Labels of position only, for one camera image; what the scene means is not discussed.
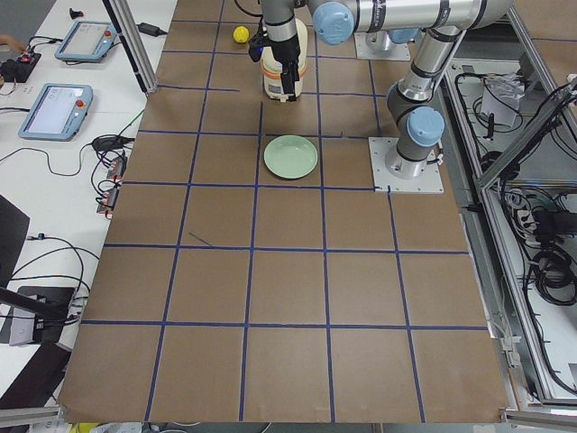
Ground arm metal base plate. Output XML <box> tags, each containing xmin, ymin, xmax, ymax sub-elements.
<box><xmin>369</xmin><ymin>137</ymin><xmax>444</xmax><ymax>194</ymax></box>

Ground white paper bag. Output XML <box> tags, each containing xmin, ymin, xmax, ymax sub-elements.
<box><xmin>481</xmin><ymin>73</ymin><xmax>525</xmax><ymax>127</ymax></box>

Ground blue teach pendant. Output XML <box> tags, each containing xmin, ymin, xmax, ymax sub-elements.
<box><xmin>18</xmin><ymin>83</ymin><xmax>94</xmax><ymax>142</ymax></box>
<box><xmin>54</xmin><ymin>21</ymin><xmax>117</xmax><ymax>62</ymax></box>

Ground lower blue teach pendant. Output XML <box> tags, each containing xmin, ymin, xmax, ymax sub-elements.
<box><xmin>18</xmin><ymin>83</ymin><xmax>94</xmax><ymax>142</ymax></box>

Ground aluminium frame post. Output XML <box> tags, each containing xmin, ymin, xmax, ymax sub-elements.
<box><xmin>103</xmin><ymin>0</ymin><xmax>159</xmax><ymax>95</ymax></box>

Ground green plate near base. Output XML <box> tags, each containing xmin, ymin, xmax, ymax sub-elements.
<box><xmin>263</xmin><ymin>135</ymin><xmax>318</xmax><ymax>180</ymax></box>

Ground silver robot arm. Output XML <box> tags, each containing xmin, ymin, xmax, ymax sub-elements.
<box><xmin>249</xmin><ymin>0</ymin><xmax>513</xmax><ymax>180</ymax></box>

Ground black power adapter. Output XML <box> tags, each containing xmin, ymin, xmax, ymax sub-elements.
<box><xmin>137</xmin><ymin>23</ymin><xmax>167</xmax><ymax>37</ymax></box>

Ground yellow toy lemon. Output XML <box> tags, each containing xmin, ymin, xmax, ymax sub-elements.
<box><xmin>233</xmin><ymin>25</ymin><xmax>250</xmax><ymax>44</ymax></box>

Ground upper blue teach pendant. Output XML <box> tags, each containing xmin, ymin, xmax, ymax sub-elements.
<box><xmin>54</xmin><ymin>21</ymin><xmax>117</xmax><ymax>62</ymax></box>

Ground black camera stand base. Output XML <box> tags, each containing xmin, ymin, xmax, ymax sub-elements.
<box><xmin>1</xmin><ymin>286</ymin><xmax>75</xmax><ymax>346</ymax></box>

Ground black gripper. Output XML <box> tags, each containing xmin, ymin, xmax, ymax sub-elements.
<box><xmin>248</xmin><ymin>32</ymin><xmax>300</xmax><ymax>102</ymax></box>

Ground white rice cooker orange handle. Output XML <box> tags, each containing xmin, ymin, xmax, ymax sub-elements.
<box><xmin>261</xmin><ymin>18</ymin><xmax>308</xmax><ymax>102</ymax></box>

